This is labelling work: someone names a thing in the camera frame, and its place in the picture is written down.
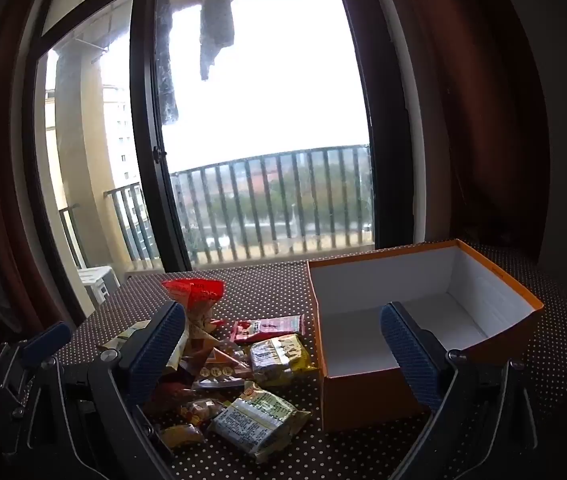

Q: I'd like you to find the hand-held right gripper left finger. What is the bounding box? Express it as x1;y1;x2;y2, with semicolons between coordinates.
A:
6;301;188;480

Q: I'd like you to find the orange cardboard box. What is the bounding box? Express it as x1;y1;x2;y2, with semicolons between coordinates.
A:
306;239;545;433

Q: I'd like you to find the yellow-green snack packet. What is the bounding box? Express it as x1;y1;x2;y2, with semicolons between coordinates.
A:
248;334;319;387

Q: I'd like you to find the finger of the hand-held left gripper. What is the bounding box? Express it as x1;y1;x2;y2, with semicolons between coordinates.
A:
18;321;73;368

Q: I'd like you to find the pink snack packet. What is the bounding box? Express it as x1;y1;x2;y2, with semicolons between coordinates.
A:
231;314;307;345

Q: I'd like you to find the dark hanging cloth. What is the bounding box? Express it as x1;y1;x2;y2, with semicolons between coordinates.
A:
156;0;180;125

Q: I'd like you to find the clear triangular sauce packet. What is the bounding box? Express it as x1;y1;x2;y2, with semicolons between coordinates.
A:
191;345;254;391

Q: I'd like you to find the grey hanging cloth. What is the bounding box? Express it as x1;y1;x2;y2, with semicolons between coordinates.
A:
198;0;237;82

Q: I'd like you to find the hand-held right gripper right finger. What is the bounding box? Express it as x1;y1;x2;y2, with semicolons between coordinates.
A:
379;301;539;480

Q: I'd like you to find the dark red curtain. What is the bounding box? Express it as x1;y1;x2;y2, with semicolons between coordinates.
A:
378;0;549;261
0;0;89;341

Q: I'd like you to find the white air conditioner unit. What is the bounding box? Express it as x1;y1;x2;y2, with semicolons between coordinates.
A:
78;266;122;306

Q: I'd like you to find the green and white snack packet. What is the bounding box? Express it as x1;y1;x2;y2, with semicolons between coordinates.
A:
207;382;311;463

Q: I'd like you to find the balcony railing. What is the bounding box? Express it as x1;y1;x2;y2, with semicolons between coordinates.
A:
58;144;375;271

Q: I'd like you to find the small clear candy packet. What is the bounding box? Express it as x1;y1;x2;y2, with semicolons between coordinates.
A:
178;397;227;428

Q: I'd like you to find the black window frame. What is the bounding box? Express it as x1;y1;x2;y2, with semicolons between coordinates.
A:
24;0;417;321

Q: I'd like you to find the brown polka-dot tablecloth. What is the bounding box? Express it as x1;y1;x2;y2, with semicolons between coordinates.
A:
54;242;567;480

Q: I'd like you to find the yellow snack packet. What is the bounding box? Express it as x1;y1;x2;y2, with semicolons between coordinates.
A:
158;424;207;453

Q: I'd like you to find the orange sauce packet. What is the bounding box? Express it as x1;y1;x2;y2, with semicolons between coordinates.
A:
144;380;194;417

